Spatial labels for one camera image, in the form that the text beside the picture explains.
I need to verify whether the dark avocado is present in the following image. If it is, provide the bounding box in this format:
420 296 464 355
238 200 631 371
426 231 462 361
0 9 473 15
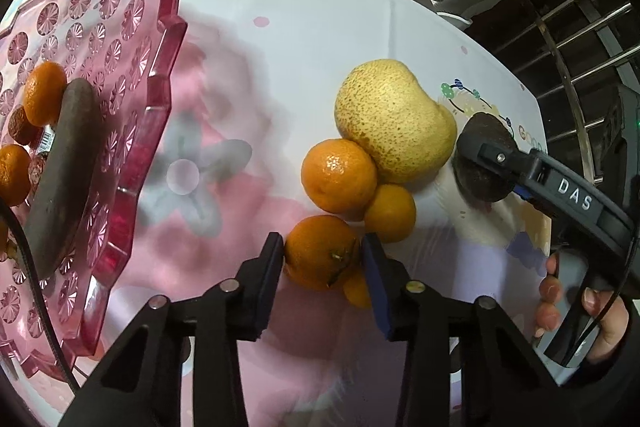
451 113 518 202

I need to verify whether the orange tangerine with crack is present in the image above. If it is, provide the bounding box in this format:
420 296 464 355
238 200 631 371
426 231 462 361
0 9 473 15
284 215 360 291

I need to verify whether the dark overripe banana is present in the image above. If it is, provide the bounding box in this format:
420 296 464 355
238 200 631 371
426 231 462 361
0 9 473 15
24 78 105 280

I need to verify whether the orange tangerine with stem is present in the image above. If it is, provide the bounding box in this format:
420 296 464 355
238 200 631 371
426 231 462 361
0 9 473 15
0 144 30 207

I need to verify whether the small brown lychee fruit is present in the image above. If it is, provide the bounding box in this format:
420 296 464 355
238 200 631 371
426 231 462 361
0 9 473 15
8 105 42 146

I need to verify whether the person's right hand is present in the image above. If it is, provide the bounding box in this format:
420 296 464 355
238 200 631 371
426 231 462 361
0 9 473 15
531 250 630 365

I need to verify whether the small orange tangerine lower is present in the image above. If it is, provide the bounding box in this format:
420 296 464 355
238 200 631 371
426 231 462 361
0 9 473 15
342 268 372 310

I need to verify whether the small orange tangerine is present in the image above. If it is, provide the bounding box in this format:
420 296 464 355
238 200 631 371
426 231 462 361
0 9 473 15
342 268 372 310
363 184 416 244

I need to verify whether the yellow pear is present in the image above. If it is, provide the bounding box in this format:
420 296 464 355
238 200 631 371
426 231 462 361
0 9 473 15
334 58 458 184

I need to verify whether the cartoon printed bedsheet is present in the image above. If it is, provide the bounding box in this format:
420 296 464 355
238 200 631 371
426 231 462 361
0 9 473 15
0 0 557 427

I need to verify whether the pink crystal fruit tray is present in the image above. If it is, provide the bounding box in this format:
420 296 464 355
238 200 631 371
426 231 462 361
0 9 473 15
1 0 186 378

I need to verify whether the metal bed rail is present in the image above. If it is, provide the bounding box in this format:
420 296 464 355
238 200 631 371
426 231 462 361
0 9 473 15
489 0 640 188

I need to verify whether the black cable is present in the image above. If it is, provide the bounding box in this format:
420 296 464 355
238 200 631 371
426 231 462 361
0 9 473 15
0 198 82 396

